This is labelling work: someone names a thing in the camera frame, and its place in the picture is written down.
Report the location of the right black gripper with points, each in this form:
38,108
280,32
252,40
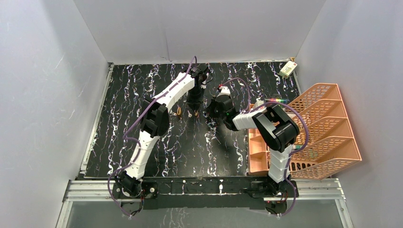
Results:
210,109

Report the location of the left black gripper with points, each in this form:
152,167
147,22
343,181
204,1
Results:
194,103

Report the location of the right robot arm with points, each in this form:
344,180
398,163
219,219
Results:
268,185

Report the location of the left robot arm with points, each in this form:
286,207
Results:
154,123

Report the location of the white red eraser box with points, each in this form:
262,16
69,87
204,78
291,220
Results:
258,103

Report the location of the colored marker pack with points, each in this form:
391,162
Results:
279,100

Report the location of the orange desk organizer tray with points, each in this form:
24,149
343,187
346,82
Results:
272,134

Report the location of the white box in corner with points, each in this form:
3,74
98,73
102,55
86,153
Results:
287,69

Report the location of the orange mesh file rack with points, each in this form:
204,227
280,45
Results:
331,146

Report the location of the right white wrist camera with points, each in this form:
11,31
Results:
223,90

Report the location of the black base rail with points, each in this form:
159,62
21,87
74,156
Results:
254,192

